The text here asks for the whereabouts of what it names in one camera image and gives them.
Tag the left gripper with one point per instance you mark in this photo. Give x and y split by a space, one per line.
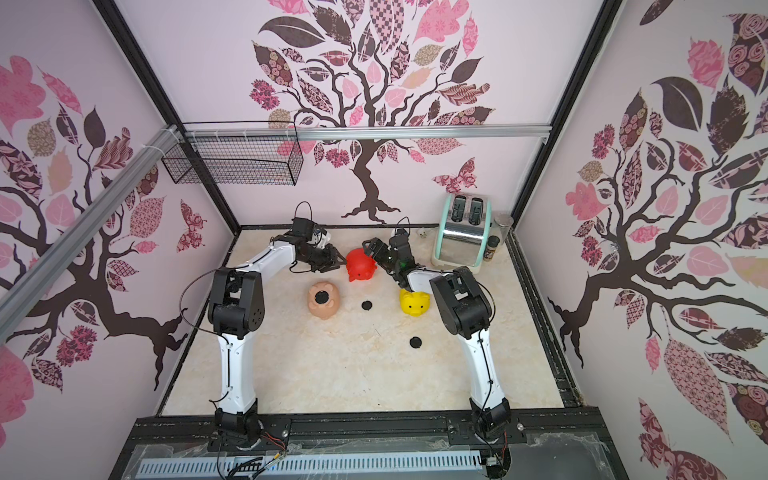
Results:
333 260

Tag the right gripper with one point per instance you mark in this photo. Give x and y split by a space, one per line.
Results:
380 252

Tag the red piggy bank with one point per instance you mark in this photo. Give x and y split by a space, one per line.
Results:
360 266

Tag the peach piggy bank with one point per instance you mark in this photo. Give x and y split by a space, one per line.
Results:
324 300

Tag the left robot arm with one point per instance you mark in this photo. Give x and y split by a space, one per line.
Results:
237 310

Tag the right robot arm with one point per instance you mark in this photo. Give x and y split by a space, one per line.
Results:
465 311

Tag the yellow piggy bank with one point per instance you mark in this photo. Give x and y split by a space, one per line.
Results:
414 303

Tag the mint chrome toaster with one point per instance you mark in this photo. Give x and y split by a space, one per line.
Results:
463 232

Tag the glass jar behind toaster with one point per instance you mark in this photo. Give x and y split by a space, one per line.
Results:
500 227

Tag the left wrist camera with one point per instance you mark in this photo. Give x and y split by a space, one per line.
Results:
309 232

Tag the black wire basket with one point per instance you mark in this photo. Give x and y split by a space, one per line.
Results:
236 153

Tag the back aluminium rail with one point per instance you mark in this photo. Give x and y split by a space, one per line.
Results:
377 133

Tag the aluminium rail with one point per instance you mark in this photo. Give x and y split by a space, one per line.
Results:
377 133
24 295

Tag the black base frame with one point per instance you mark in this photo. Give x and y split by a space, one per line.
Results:
567 443

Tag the white slotted cable duct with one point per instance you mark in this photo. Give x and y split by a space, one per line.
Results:
316 466

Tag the left aluminium rail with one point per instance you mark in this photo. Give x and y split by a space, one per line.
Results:
24 295

